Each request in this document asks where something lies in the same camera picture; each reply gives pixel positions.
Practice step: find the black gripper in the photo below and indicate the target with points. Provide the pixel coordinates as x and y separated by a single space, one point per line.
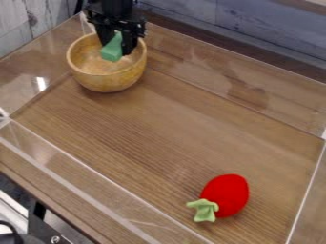
115 15

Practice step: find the green rectangular block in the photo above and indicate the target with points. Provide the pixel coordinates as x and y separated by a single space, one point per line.
111 51

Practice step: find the brown wooden bowl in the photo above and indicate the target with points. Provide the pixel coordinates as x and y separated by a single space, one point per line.
100 75

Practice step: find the red plush strawberry toy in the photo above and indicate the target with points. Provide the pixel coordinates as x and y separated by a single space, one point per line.
223 198

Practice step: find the clear acrylic tray wall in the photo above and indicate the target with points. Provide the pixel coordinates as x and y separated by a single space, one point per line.
107 212

